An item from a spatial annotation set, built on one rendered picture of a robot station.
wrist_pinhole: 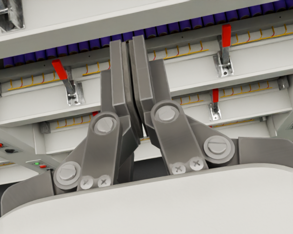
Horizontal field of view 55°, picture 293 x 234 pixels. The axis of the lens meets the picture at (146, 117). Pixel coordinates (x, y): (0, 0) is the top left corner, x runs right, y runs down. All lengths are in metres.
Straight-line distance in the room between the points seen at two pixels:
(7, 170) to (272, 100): 0.81
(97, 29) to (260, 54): 0.30
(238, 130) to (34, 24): 0.68
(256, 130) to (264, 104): 0.20
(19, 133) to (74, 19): 0.37
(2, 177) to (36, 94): 0.52
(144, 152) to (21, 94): 0.44
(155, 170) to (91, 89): 0.56
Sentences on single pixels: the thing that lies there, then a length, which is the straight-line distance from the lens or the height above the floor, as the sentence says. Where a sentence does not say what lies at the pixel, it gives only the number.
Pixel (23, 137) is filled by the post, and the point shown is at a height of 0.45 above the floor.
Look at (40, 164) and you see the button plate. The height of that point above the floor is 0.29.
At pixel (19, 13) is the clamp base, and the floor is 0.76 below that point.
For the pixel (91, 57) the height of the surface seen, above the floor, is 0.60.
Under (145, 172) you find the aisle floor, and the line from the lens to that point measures 1.02.
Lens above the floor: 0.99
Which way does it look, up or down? 66 degrees down
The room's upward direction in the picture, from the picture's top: 20 degrees counter-clockwise
